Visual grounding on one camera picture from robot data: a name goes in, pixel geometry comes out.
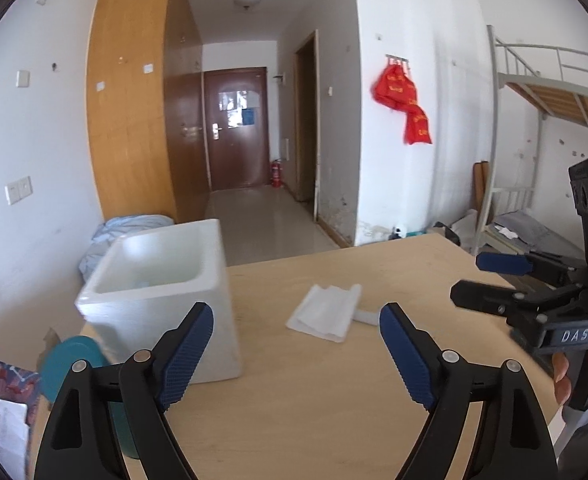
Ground wooden boards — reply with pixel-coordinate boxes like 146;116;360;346
472;161;497;256

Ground small red cloth bag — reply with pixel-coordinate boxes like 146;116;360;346
403;105;433;146

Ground light blue bedding bundle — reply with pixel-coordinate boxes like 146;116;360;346
79;215;175;277

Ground wooden wardrobe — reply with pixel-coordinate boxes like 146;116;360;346
85;0;210;223

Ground dark brown entrance door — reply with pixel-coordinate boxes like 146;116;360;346
203;66;271;192

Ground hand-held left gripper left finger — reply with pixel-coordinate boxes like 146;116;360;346
33;301;215;480

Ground white double wall socket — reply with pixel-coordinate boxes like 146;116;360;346
5;176;33;203

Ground large red cloth bag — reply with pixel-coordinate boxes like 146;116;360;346
371;62;420;111

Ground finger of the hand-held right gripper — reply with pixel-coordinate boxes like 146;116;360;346
450;280;585;320
475;251;588;287

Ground grey mattress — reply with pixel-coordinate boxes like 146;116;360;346
484;210;587;261

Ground white tissue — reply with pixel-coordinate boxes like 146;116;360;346
285;283;363;344

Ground white and blue notices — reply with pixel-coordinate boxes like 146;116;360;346
218;90;261;128

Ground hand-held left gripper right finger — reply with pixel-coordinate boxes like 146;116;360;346
379;301;560;480

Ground brown interior door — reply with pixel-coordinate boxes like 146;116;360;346
294;30;321;221

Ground white foam box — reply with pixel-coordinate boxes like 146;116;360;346
75;218;242;385

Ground white metal bunk bed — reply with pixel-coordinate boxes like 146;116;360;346
486;25;588;261

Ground person's right hand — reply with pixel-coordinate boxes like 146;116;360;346
553;344;588;406

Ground dark bag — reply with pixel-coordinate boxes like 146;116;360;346
426;221;467;246

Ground patterned dark cloth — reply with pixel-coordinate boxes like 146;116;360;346
0;350;42;406

